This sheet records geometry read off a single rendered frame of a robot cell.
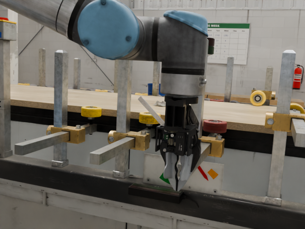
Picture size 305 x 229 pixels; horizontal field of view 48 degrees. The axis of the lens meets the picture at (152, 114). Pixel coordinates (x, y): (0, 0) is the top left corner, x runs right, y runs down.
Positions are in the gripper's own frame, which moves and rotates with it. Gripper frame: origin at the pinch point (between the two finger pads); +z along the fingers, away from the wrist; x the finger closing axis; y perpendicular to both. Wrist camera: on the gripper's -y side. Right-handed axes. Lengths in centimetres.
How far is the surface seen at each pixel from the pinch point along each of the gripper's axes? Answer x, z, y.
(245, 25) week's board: -60, -124, -740
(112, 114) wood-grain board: -43, -5, -52
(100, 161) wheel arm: -23.5, 0.0, -6.9
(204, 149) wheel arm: 1.4, -3.4, -21.5
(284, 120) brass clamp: 21.6, -12.6, -30.5
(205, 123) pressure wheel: -2.7, -7.4, -42.4
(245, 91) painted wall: -47, 23, -742
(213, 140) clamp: 2.0, -4.4, -31.0
